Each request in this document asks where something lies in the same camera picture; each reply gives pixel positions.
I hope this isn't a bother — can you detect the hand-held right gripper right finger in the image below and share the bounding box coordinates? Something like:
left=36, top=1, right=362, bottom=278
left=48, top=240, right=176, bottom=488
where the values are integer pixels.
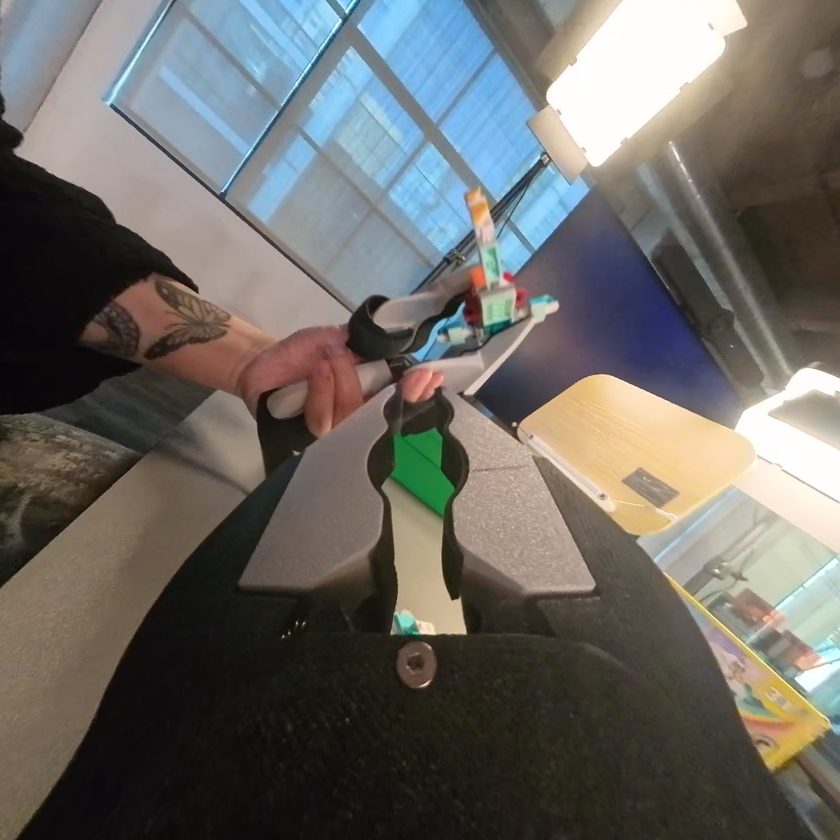
left=432, top=387, right=601, bottom=634

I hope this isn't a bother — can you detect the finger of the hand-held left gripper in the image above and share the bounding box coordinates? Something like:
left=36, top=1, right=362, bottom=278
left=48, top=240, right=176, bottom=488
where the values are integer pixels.
left=410, top=310, right=534, bottom=396
left=371, top=277, right=478, bottom=337

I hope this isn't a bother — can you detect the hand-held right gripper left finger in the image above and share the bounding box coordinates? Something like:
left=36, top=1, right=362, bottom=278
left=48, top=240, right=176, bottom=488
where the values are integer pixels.
left=238, top=384, right=404, bottom=634

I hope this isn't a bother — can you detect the colourful lego fish model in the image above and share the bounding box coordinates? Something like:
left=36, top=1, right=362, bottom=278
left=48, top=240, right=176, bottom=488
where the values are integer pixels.
left=441, top=243, right=563, bottom=343

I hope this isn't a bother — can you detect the white orange lego fin piece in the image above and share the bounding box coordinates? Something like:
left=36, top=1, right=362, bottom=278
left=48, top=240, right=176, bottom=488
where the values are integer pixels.
left=465, top=185, right=496, bottom=249

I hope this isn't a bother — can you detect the person's left forearm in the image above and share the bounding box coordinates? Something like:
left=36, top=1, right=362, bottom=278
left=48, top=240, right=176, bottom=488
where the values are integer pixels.
left=0, top=98, right=280, bottom=416

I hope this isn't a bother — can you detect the yellow lego set box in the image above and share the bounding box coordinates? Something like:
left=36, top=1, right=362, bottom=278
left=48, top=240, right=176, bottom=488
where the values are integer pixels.
left=664, top=570, right=833, bottom=773

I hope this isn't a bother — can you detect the person's left hand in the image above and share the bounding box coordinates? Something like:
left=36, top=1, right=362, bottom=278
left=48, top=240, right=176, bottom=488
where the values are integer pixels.
left=236, top=325, right=444, bottom=438

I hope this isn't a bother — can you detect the green plastic bin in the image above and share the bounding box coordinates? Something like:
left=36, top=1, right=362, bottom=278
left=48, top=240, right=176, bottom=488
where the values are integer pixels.
left=390, top=425, right=458, bottom=519

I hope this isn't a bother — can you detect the light wooden board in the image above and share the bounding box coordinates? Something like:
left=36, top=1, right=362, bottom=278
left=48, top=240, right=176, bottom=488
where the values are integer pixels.
left=517, top=373, right=757, bottom=538

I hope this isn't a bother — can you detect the dark blue partition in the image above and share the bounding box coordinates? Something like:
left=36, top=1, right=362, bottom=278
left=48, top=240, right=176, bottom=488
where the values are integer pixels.
left=469, top=189, right=726, bottom=431

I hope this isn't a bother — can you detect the large grid window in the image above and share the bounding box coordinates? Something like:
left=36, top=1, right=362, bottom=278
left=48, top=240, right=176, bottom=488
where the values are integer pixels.
left=105, top=0, right=592, bottom=309

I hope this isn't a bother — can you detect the black mounted device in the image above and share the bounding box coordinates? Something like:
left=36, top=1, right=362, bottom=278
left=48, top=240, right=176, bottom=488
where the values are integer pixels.
left=651, top=228, right=767, bottom=389

